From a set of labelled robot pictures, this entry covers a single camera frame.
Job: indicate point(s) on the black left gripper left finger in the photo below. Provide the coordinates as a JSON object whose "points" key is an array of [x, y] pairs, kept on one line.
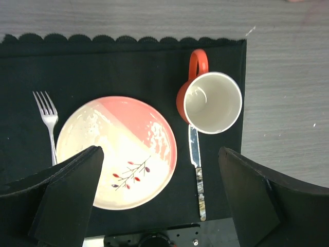
{"points": [[52, 207]]}

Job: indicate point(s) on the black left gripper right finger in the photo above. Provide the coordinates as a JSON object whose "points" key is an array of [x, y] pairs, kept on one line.
{"points": [[270, 208]]}

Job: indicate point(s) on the silver fork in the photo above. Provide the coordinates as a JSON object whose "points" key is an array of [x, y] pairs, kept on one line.
{"points": [[49, 116]]}

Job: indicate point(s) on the pink and cream plate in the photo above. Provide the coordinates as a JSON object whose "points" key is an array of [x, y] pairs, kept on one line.
{"points": [[140, 151]]}

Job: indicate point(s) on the orange mug white inside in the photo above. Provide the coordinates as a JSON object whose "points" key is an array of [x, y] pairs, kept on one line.
{"points": [[210, 102]]}

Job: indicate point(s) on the black scalloped placemat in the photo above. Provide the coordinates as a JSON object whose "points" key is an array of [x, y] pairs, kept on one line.
{"points": [[78, 69]]}

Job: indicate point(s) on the knife with patterned handle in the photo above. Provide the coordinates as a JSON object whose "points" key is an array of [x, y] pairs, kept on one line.
{"points": [[196, 162]]}

